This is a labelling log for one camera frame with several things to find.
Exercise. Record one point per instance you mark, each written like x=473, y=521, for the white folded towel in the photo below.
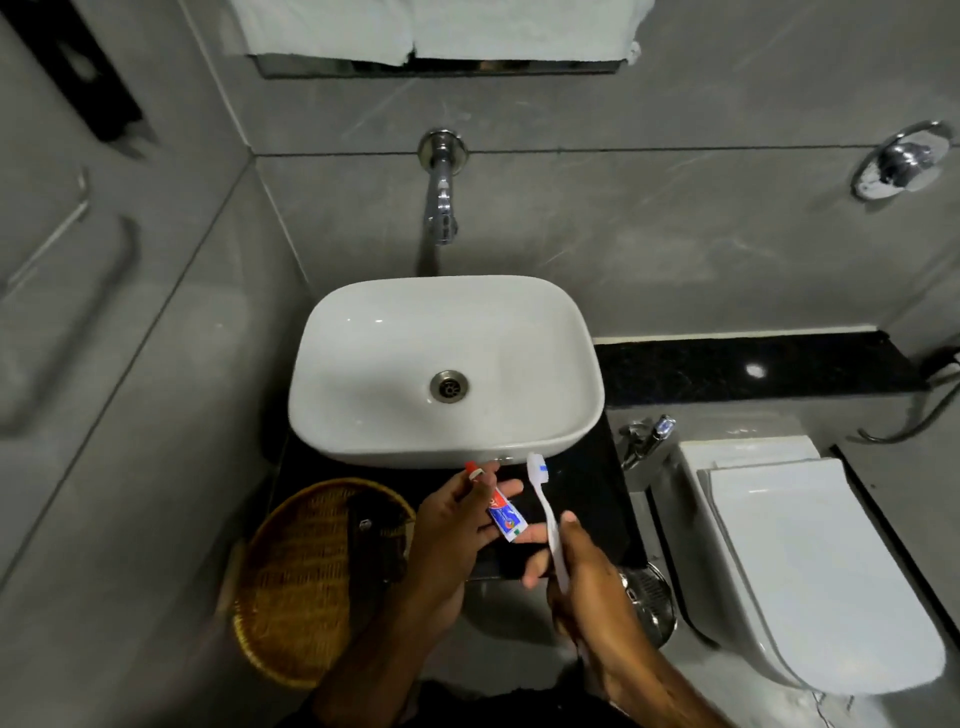
x=322, y=26
x=525, y=26

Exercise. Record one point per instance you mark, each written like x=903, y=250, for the person's left thumb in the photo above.
x=484, y=475

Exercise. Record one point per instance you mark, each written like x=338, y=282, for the steel waste bin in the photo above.
x=654, y=600

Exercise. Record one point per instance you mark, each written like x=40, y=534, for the white toilet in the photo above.
x=682, y=525

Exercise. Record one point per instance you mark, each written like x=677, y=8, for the person's left hand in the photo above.
x=442, y=540

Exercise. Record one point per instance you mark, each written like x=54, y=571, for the white toilet lid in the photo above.
x=817, y=570

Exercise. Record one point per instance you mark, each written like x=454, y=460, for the chrome spray faucet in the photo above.
x=649, y=442

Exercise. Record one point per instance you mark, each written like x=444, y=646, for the person's left forearm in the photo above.
x=375, y=667

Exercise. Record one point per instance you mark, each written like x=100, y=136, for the black wall holder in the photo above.
x=82, y=67

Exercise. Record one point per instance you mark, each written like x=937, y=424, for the person's right thumb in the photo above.
x=571, y=526

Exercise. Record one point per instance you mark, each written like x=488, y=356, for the person's black clothing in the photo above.
x=465, y=709

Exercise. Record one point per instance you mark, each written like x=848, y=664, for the person's right hand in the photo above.
x=596, y=600

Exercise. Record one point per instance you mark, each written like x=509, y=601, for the person's left middle finger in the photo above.
x=531, y=535

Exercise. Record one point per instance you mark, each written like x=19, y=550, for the metal towel shelf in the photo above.
x=450, y=66

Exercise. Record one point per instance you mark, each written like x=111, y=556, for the person's right forearm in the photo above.
x=652, y=690

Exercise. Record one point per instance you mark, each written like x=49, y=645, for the black pouch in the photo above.
x=379, y=540

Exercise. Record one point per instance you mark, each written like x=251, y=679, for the white toothbrush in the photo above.
x=546, y=502

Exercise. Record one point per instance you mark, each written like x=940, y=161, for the chrome wall flush knob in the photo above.
x=900, y=161

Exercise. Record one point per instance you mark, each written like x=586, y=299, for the chrome wall faucet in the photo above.
x=442, y=195

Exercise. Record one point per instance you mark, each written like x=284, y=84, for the small red-capped toothpaste tube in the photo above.
x=507, y=517

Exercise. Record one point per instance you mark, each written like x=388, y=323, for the round wicker basket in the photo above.
x=300, y=585

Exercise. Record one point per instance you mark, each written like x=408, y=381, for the chrome sink drain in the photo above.
x=449, y=386

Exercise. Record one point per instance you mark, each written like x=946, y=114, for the white ceramic sink basin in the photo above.
x=375, y=352

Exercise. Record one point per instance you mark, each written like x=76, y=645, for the chrome towel bar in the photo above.
x=52, y=229

